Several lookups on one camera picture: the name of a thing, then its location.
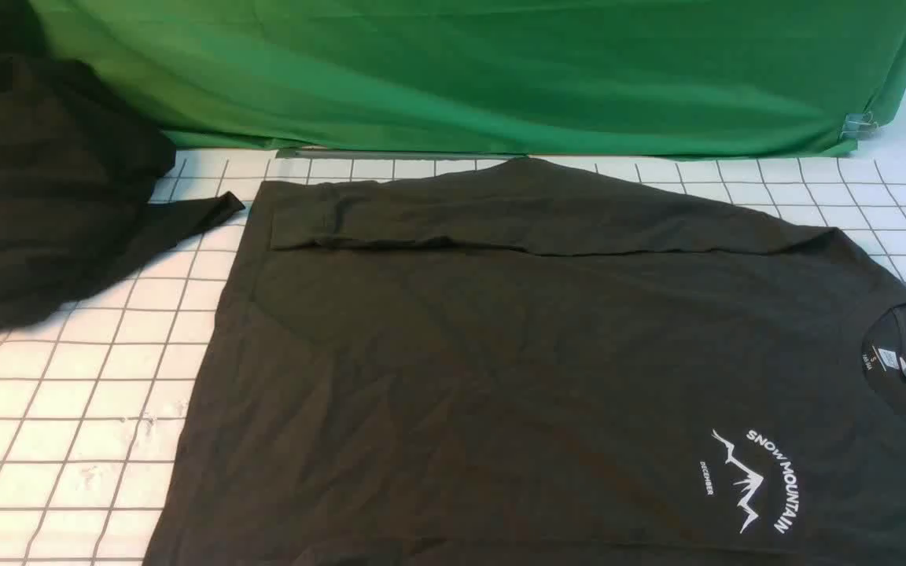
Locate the metal binder clip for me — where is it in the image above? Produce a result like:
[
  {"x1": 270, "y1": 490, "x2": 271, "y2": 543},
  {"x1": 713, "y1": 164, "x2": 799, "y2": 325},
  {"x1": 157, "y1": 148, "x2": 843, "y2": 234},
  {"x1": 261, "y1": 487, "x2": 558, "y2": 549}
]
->
[{"x1": 840, "y1": 112, "x2": 880, "y2": 141}]

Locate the green backdrop cloth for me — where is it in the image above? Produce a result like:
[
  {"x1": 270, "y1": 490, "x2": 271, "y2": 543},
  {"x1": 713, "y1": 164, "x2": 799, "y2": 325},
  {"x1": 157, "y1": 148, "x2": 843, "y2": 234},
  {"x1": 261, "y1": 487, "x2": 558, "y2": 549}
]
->
[{"x1": 32, "y1": 1, "x2": 906, "y2": 157}]

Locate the gray long-sleeve top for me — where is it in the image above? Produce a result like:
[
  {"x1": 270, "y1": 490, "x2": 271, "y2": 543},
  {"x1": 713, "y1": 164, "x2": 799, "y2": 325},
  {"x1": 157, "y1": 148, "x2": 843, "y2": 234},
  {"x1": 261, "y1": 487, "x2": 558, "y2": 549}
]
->
[{"x1": 143, "y1": 158, "x2": 906, "y2": 565}]

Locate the black garment pile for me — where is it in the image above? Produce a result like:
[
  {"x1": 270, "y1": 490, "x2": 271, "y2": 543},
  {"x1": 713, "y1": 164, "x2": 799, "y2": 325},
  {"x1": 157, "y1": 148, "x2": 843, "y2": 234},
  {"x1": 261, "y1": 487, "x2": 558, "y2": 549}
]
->
[{"x1": 0, "y1": 1, "x2": 244, "y2": 331}]

